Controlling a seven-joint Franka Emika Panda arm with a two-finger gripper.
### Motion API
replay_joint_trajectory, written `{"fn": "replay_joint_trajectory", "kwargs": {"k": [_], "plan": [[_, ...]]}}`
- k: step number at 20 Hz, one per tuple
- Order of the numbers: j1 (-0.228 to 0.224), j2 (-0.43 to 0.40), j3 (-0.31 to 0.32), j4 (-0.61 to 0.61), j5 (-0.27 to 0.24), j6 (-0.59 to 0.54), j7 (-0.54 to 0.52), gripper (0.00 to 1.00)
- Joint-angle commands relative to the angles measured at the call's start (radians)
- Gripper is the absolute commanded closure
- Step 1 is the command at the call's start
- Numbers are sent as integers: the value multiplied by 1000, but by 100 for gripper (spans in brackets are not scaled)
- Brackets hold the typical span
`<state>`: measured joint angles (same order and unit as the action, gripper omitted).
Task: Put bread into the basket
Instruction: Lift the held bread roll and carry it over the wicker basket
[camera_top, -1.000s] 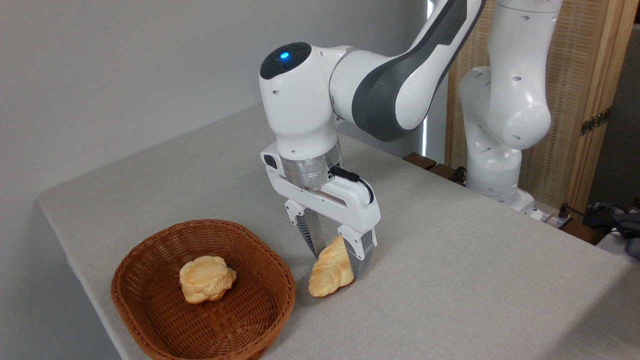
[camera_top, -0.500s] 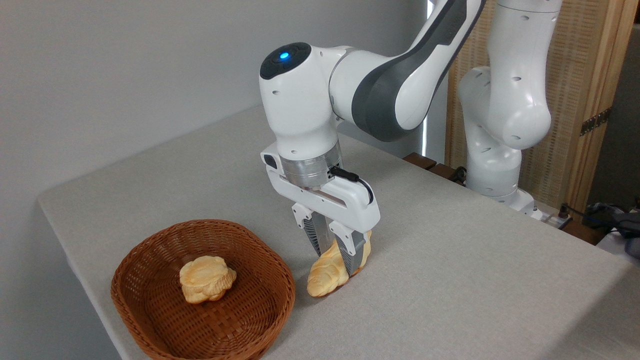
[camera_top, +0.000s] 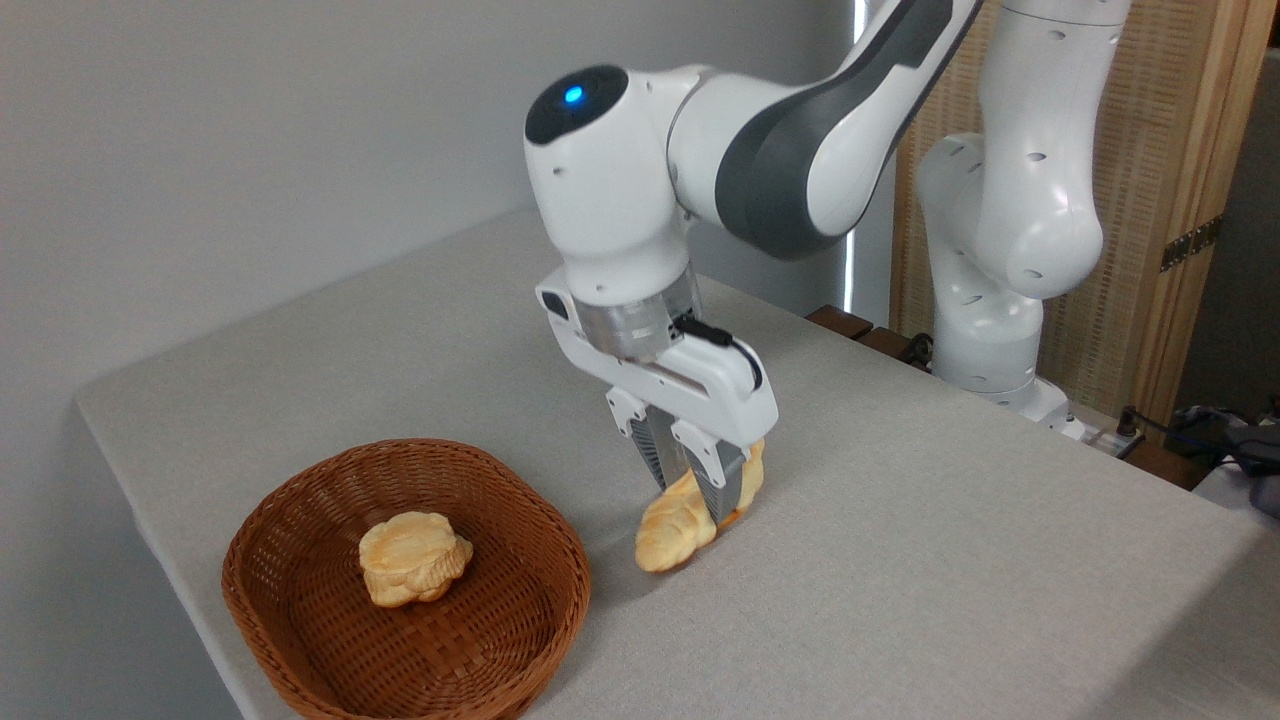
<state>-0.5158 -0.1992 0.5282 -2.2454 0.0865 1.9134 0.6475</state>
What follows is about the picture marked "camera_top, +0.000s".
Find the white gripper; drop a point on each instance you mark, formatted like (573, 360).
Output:
(700, 385)

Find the long braided bread loaf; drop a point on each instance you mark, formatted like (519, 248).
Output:
(670, 535)

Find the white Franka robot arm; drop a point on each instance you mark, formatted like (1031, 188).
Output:
(1010, 200)

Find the round golden bread roll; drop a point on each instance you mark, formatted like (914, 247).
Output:
(412, 555)

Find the brown woven wicker basket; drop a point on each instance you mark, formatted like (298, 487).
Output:
(300, 600)

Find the dark brown wooden block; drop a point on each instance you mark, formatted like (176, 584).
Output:
(840, 322)
(885, 343)

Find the grey tablecloth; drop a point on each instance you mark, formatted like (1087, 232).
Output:
(900, 580)

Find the black base clamp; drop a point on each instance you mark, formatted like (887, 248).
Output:
(919, 351)

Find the white power strip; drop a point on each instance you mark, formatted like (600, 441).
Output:
(1100, 437)

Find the metal screen hinge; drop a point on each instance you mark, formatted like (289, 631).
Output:
(1190, 243)

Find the rattan wooden folding screen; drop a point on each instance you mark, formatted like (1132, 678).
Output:
(1140, 140)

